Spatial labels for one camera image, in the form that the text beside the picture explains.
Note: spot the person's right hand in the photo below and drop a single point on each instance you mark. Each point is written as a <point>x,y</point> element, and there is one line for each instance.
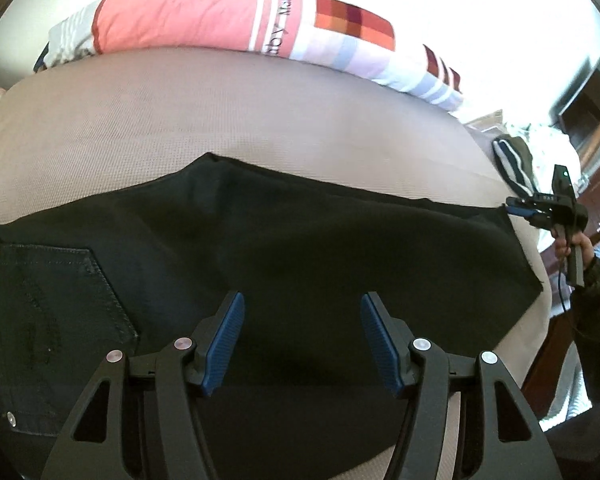
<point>562,250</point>

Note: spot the dark wooden cabinet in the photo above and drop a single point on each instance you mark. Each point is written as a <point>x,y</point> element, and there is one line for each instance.
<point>585,105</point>

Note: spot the white cloth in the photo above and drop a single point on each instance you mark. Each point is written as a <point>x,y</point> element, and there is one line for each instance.
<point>552,147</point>

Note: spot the black pants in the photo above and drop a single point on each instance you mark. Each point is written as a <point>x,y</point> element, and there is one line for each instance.
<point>300,240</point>

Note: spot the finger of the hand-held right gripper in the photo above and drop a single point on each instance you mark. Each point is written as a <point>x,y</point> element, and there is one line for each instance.
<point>525,214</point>
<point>517,203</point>

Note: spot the brown wooden bed frame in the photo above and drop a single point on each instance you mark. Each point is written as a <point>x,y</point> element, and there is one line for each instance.
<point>555,350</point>

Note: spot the grey bed mattress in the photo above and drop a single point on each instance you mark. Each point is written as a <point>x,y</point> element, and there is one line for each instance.
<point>230,110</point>

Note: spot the pink plaid pillow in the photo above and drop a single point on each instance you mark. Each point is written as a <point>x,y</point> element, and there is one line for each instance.
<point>205,15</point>

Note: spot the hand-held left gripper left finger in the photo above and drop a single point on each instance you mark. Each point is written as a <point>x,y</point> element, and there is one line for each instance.
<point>225,340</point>

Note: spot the dark striped cloth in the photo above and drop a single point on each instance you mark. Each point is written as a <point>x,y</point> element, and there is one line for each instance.
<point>512,160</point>

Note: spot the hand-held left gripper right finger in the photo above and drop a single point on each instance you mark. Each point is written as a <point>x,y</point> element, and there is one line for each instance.
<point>380,345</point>

